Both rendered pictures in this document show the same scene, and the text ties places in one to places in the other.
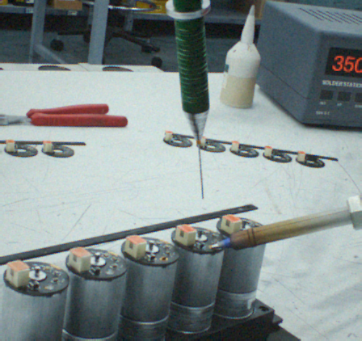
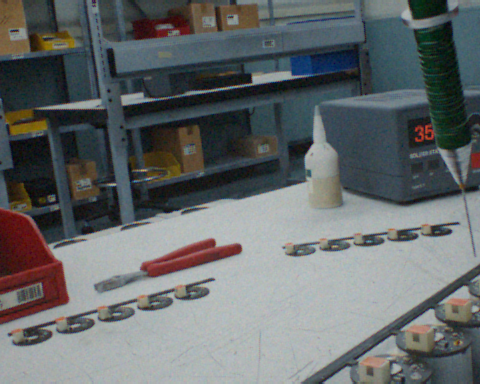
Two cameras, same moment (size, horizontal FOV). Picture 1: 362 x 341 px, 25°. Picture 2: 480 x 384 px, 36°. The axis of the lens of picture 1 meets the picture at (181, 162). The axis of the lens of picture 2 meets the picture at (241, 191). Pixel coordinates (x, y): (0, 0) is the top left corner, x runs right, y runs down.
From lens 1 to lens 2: 0.13 m
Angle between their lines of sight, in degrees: 9
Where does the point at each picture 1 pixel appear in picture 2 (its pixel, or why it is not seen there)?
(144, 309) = not seen: outside the picture
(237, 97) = (328, 197)
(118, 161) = (257, 284)
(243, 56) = (323, 156)
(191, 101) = (454, 132)
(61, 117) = (177, 261)
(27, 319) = not seen: outside the picture
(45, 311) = not seen: outside the picture
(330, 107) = (424, 178)
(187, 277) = (476, 360)
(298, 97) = (390, 178)
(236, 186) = (387, 273)
